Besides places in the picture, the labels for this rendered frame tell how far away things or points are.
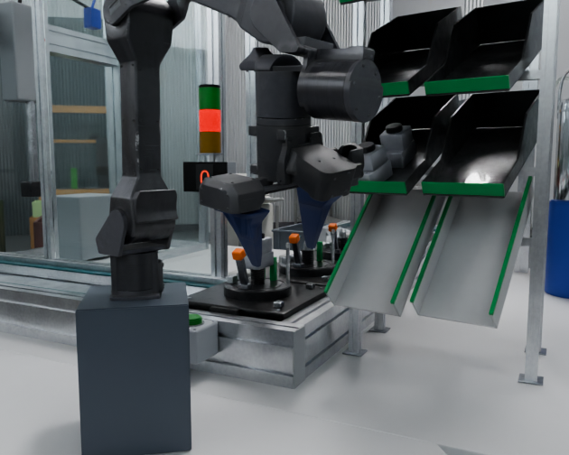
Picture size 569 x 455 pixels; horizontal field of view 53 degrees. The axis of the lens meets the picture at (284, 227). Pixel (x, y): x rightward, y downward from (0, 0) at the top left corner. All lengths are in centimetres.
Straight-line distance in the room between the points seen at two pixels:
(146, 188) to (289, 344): 38
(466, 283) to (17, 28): 156
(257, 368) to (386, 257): 30
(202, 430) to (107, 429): 14
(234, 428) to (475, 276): 46
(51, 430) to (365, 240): 61
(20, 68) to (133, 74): 127
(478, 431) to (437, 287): 24
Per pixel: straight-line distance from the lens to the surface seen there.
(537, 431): 93
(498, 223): 106
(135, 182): 75
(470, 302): 97
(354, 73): 53
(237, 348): 103
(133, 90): 76
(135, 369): 77
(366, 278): 103
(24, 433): 93
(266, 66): 58
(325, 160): 56
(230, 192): 54
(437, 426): 90
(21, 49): 203
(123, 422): 80
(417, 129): 122
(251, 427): 88
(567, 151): 176
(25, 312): 137
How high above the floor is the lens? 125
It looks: 7 degrees down
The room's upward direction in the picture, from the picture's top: straight up
